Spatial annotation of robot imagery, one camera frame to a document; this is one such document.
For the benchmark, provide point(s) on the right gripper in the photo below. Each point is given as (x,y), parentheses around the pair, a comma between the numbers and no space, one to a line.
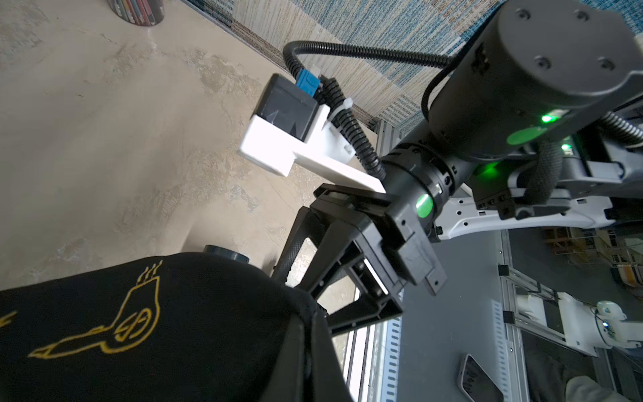
(376,238)

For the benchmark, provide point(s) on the dark green hair dryer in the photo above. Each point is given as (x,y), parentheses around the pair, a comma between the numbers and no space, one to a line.
(226,253)

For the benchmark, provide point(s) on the black hair dryer bag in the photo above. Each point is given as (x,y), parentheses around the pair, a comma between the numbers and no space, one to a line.
(187,327)

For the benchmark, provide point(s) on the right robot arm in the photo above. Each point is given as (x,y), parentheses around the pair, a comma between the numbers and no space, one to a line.
(526,114)

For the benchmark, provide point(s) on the striped pencil cup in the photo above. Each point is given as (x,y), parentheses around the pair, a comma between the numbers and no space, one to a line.
(145,13)

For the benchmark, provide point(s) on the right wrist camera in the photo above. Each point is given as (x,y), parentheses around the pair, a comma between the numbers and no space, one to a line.
(290,127)

